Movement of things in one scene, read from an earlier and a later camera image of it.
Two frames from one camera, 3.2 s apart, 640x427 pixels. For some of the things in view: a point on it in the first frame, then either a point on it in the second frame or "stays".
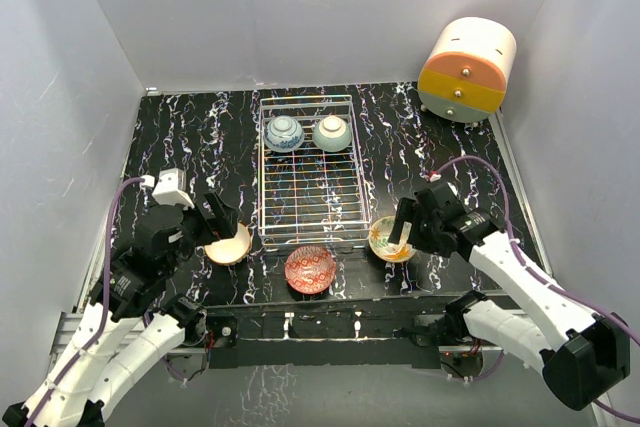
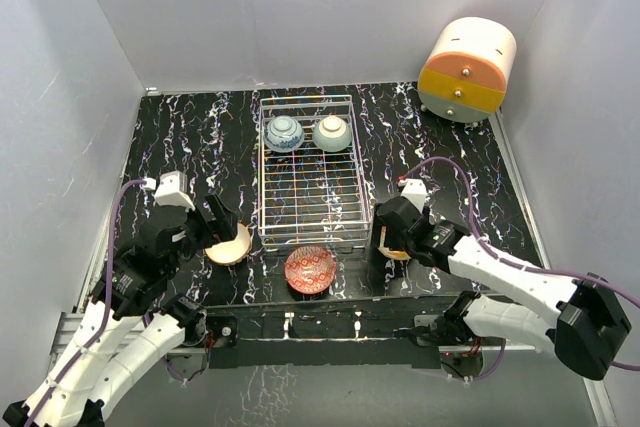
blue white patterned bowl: x=283 y=134 stays
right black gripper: x=410 y=211 → x=377 y=231
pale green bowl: x=332 y=134 stays
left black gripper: x=225 y=216 stays
